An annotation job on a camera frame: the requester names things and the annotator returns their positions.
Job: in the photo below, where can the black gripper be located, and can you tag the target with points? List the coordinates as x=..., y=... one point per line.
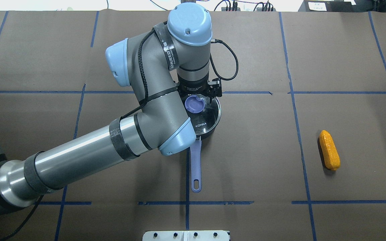
x=193, y=87

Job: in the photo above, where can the glass lid with purple knob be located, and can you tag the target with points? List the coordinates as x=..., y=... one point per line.
x=204, y=112

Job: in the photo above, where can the yellow toy corn cob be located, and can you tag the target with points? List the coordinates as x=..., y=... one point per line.
x=329, y=150

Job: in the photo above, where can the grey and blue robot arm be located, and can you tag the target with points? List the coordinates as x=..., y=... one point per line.
x=173, y=56

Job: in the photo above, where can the black power strip with plugs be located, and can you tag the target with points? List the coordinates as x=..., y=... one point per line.
x=237, y=6

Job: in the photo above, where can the black box with white label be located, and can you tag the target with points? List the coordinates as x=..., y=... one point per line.
x=325, y=6

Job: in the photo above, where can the dark pot with purple handle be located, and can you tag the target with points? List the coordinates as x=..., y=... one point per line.
x=195, y=165

